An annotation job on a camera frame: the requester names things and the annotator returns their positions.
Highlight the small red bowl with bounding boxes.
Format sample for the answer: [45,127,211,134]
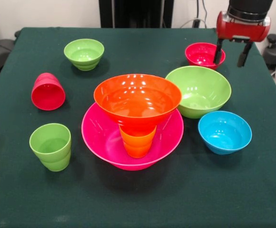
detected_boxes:
[185,42,226,70]

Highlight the small green bowl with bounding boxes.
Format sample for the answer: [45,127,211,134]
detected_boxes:
[63,38,105,71]

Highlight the black office chair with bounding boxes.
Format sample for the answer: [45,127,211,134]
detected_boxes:
[0,16,22,76]

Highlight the small blue bowl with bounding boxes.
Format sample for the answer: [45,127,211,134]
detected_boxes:
[198,111,253,155]

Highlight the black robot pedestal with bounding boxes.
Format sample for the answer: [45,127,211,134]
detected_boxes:
[99,0,174,29]

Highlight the black wall cable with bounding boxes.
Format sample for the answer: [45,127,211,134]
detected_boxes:
[201,0,209,21]

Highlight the large pink bowl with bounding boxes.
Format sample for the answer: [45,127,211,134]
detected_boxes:
[81,102,185,171]

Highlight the green cup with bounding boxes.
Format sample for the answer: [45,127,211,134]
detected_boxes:
[29,123,72,172]

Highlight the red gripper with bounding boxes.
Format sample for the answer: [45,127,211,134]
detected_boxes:
[213,10,271,68]

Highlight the large orange bowl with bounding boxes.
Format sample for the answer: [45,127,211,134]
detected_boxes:
[93,74,182,134]

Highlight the dark green tablecloth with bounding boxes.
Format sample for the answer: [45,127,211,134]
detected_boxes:
[0,27,276,228]

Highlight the large green bowl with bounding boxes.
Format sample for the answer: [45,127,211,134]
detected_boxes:
[165,66,232,119]

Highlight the red cup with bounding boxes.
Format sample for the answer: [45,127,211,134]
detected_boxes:
[31,72,66,111]

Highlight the orange cup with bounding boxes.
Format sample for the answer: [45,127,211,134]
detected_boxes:
[118,124,158,159]

